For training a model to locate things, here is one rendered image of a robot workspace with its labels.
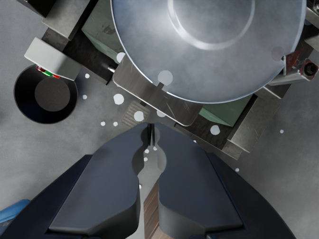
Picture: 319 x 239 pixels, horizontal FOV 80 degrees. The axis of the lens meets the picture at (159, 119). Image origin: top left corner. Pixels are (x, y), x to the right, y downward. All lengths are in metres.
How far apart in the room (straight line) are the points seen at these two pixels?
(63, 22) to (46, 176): 0.93
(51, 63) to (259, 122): 0.49
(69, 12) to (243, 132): 0.46
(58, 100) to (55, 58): 0.68
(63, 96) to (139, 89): 0.88
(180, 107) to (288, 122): 1.14
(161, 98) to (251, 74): 0.14
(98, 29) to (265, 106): 0.41
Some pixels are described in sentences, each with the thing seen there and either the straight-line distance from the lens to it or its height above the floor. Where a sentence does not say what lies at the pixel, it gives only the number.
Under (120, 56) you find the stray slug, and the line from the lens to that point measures 0.43.
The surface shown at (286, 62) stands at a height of 0.79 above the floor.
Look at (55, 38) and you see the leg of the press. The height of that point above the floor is 0.62.
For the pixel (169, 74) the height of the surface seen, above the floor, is 0.78.
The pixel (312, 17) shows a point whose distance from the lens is 0.46.
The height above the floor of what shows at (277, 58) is 0.78.
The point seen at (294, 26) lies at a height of 0.78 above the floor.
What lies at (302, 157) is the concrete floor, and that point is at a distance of 1.50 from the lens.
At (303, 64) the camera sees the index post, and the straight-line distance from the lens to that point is 0.37.
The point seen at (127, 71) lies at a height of 0.78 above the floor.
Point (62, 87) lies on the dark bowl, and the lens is 1.14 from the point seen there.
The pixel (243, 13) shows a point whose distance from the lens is 0.34.
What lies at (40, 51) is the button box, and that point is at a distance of 0.50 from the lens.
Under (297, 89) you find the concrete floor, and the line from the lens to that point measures 1.42.
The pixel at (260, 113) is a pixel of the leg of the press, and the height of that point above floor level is 0.64.
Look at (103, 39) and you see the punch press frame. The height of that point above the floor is 0.64.
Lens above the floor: 1.07
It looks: 82 degrees down
